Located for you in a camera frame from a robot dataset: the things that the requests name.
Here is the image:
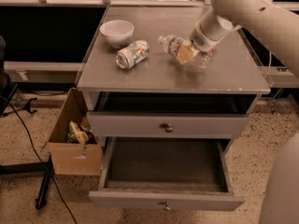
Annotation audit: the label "grey wooden drawer cabinet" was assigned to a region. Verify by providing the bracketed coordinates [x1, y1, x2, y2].
[76, 6, 271, 212]

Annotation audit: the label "clear plastic water bottle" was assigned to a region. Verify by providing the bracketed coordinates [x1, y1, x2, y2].
[158, 35, 213, 68]

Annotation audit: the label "grey closed top drawer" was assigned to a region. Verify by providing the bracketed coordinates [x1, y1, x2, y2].
[87, 111, 249, 139]

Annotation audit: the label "metal top drawer knob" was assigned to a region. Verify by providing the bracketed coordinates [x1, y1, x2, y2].
[160, 123, 173, 133]

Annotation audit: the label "metal middle drawer knob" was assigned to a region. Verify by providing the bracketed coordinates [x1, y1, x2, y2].
[160, 202, 171, 211]

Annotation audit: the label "grey open middle drawer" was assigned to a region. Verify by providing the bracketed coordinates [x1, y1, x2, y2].
[89, 137, 244, 211]

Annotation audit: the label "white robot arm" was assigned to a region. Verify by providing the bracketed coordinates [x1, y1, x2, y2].
[190, 0, 299, 224]

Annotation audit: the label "metal drawer knob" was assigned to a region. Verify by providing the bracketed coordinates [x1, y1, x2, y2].
[160, 123, 173, 133]
[160, 202, 171, 211]

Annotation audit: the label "black floor stand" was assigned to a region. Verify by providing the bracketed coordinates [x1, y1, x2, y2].
[0, 157, 53, 210]

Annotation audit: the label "crushed silver soda can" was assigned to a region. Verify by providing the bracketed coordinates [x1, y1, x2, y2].
[116, 40, 150, 70]

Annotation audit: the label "brown cardboard box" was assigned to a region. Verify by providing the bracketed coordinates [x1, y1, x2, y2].
[47, 89, 103, 175]

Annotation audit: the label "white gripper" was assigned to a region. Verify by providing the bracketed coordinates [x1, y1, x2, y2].
[177, 23, 229, 64]

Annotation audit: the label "white ceramic bowl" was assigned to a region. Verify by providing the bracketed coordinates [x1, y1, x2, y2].
[100, 20, 135, 48]

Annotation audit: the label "black floor cable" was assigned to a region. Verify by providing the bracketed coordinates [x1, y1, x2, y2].
[0, 95, 78, 224]

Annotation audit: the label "crumpled snack wrappers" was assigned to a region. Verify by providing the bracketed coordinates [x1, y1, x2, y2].
[67, 120, 96, 145]

